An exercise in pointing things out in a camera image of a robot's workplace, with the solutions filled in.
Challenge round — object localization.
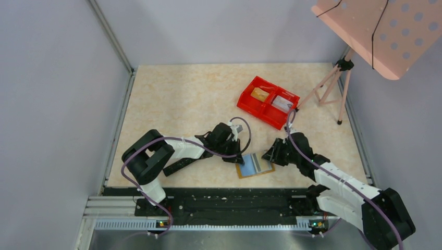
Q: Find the yellow leather card holder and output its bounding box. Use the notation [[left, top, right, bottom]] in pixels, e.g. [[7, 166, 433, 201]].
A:
[[236, 153, 275, 179]]

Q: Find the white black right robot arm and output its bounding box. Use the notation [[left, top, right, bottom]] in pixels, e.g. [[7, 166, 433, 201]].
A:
[[262, 132, 416, 249]]

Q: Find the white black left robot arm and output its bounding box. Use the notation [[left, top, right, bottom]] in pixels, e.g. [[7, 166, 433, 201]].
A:
[[121, 122, 244, 206]]

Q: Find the white card in bin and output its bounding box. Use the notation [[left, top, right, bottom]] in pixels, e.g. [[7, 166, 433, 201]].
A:
[[272, 96, 293, 114]]

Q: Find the orange card in bin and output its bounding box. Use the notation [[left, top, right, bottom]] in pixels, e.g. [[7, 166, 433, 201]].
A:
[[250, 87, 269, 102]]

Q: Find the red two-compartment plastic bin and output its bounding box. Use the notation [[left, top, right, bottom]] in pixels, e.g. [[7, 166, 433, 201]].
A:
[[237, 76, 300, 130]]

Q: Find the black microphone silver head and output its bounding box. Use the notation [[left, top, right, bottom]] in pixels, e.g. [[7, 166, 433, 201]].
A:
[[163, 156, 205, 177]]

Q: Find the pink perforated music stand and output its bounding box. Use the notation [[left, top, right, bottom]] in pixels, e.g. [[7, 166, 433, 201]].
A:
[[296, 0, 441, 124]]

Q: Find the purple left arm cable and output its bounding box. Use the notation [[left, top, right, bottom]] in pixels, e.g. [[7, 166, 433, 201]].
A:
[[119, 116, 252, 239]]

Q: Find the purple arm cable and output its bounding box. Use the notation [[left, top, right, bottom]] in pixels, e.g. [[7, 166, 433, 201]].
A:
[[285, 109, 404, 250], [119, 116, 252, 239]]

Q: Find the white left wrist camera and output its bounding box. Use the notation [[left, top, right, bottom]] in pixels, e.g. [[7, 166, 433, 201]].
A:
[[230, 124, 243, 136]]

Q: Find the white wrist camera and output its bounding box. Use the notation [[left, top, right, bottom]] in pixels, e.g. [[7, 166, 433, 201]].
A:
[[230, 124, 243, 136], [284, 126, 299, 137]]

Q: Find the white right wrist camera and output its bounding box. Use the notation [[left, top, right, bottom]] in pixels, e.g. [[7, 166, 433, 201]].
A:
[[284, 126, 299, 137]]

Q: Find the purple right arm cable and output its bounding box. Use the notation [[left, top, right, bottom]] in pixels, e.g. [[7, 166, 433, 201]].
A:
[[285, 109, 404, 250]]

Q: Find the grey slotted cable duct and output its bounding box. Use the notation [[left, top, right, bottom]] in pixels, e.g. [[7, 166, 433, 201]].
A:
[[94, 218, 311, 231]]

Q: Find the black cable on stand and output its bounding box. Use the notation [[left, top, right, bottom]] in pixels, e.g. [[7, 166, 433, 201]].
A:
[[316, 0, 390, 70]]

